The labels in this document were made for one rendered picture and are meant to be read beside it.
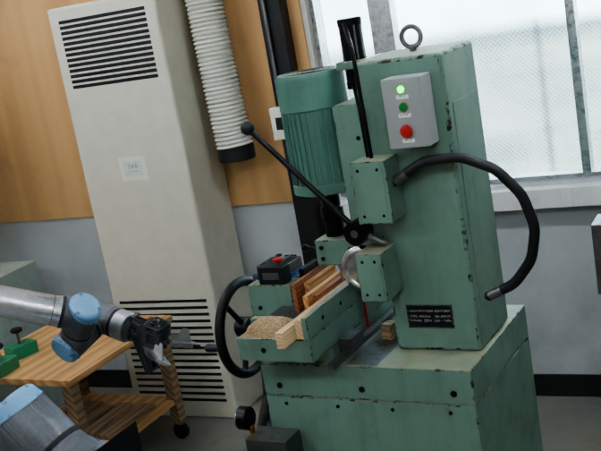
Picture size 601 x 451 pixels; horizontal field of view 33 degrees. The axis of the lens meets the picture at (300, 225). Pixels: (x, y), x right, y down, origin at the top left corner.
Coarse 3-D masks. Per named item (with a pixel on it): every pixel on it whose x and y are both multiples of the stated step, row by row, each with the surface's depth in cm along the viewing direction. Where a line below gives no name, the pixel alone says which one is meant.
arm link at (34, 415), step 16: (32, 384) 254; (16, 400) 246; (32, 400) 247; (48, 400) 251; (0, 416) 245; (16, 416) 245; (32, 416) 245; (48, 416) 246; (64, 416) 250; (0, 432) 246; (16, 432) 244; (32, 432) 243; (48, 432) 244; (0, 448) 252; (16, 448) 245; (32, 448) 243
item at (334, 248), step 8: (320, 240) 262; (328, 240) 261; (336, 240) 260; (344, 240) 258; (320, 248) 262; (328, 248) 261; (336, 248) 260; (344, 248) 259; (320, 256) 263; (328, 256) 262; (336, 256) 261; (320, 264) 264; (328, 264) 263; (336, 264) 262
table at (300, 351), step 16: (352, 304) 260; (368, 304) 268; (336, 320) 252; (352, 320) 260; (240, 336) 251; (320, 336) 245; (336, 336) 252; (240, 352) 251; (256, 352) 249; (272, 352) 246; (288, 352) 244; (304, 352) 242; (320, 352) 244
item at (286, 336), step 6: (342, 282) 267; (318, 300) 256; (288, 324) 241; (282, 330) 238; (288, 330) 238; (294, 330) 241; (276, 336) 237; (282, 336) 236; (288, 336) 238; (294, 336) 241; (276, 342) 237; (282, 342) 236; (288, 342) 238; (282, 348) 237
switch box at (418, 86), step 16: (384, 80) 226; (400, 80) 224; (416, 80) 222; (384, 96) 227; (416, 96) 223; (432, 96) 227; (400, 112) 226; (416, 112) 224; (432, 112) 227; (400, 128) 227; (416, 128) 225; (432, 128) 226; (400, 144) 228; (416, 144) 226
